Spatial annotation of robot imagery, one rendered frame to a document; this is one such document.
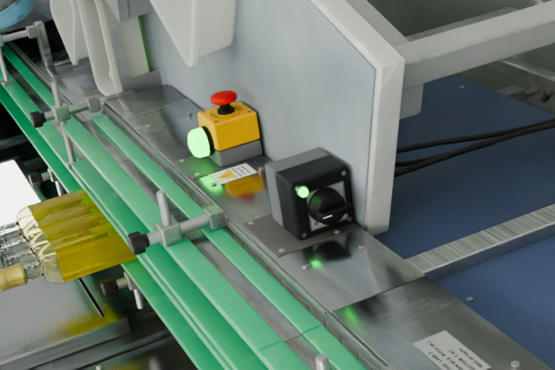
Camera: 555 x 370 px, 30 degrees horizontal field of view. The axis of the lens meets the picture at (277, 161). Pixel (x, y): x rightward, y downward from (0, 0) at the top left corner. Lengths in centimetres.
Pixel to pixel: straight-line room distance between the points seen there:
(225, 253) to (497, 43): 43
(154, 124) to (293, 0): 52
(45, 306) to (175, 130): 40
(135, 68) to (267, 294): 85
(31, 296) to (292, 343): 86
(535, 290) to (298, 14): 44
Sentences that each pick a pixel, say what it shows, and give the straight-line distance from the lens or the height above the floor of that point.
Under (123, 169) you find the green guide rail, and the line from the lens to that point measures 164.
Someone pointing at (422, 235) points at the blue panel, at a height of 69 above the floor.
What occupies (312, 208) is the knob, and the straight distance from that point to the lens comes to 126.
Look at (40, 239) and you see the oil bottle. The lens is 174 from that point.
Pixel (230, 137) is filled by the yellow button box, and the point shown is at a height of 80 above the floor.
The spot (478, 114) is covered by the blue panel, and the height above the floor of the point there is 41.
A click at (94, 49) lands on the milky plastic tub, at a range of 211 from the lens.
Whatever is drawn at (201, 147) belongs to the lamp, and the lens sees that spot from 152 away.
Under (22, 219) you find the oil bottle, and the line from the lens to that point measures 184.
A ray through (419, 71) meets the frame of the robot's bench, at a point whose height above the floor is 67.
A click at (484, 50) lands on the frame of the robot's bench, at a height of 58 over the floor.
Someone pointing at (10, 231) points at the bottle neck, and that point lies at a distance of 185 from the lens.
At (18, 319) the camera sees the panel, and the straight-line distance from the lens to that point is 185.
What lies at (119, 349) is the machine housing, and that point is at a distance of 174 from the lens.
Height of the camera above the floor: 126
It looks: 20 degrees down
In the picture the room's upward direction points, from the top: 108 degrees counter-clockwise
